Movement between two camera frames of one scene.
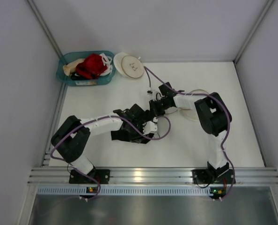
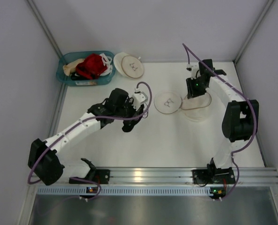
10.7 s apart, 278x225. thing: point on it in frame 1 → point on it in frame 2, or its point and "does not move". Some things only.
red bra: x=93 y=66 does not move
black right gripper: x=154 y=107 → x=193 y=91
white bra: x=106 y=60 does not move
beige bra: x=70 y=68 does not move
